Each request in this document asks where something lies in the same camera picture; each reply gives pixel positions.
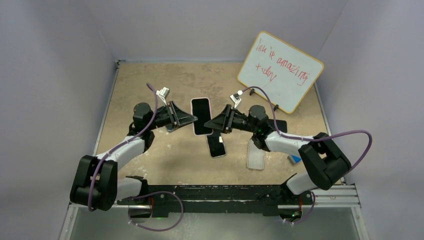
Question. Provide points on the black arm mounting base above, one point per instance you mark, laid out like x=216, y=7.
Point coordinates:
x=269, y=200

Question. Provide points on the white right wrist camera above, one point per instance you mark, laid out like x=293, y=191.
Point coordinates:
x=236, y=98

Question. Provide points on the pink phone case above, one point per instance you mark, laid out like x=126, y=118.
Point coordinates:
x=201, y=99

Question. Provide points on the aluminium table frame rail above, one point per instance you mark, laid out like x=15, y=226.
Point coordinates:
x=74, y=209

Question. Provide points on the yellow framed whiteboard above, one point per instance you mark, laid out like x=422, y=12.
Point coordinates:
x=283, y=73

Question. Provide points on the frosted clear phone case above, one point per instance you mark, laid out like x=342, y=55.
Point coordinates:
x=255, y=157

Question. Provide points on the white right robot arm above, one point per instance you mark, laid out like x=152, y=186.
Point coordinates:
x=323, y=160

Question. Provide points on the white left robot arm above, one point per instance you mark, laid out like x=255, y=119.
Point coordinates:
x=96, y=183

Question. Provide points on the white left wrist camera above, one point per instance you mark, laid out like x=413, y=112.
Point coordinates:
x=162, y=94

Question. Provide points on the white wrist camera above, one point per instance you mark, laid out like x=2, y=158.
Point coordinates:
x=162, y=94
x=236, y=98

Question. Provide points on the blue white eraser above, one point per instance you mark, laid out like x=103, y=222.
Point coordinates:
x=294, y=159

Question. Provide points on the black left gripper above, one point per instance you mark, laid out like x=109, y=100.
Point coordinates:
x=182, y=117

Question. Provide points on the black phone with white reflection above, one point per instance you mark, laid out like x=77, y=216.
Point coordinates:
x=216, y=145

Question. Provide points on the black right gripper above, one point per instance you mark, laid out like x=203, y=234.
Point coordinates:
x=224, y=121

